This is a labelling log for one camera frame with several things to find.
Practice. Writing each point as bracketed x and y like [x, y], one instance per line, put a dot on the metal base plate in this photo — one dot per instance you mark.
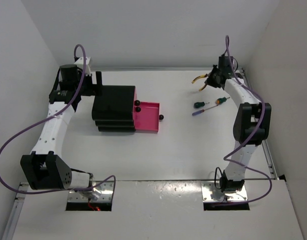
[211, 195]
[89, 193]

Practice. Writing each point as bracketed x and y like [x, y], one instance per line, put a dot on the green handled stubby screwdriver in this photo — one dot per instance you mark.
[200, 104]

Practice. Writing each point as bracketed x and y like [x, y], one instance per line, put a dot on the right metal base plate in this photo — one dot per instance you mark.
[211, 195]

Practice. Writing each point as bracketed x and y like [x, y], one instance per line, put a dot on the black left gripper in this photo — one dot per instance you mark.
[94, 89]

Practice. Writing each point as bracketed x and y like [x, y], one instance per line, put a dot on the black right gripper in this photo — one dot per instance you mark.
[209, 81]

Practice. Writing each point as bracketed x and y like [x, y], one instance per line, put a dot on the pink bottom drawer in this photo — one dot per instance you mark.
[147, 121]

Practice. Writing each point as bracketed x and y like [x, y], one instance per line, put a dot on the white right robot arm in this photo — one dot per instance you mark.
[246, 130]

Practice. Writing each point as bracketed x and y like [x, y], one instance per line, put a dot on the pink top drawer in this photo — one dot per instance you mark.
[136, 100]

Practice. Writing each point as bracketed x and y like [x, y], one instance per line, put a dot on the orange green handled screwdriver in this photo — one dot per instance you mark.
[221, 100]

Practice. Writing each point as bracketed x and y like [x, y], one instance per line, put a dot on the black drawer cabinet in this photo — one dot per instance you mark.
[113, 108]

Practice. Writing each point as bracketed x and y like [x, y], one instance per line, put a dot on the purple handled screwdriver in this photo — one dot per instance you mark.
[198, 112]

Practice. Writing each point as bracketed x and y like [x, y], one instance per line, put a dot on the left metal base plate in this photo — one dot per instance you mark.
[89, 193]

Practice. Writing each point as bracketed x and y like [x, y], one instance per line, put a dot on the pink drawer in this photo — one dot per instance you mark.
[136, 100]
[147, 121]
[136, 110]

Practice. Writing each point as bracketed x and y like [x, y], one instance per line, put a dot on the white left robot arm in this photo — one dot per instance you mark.
[44, 167]

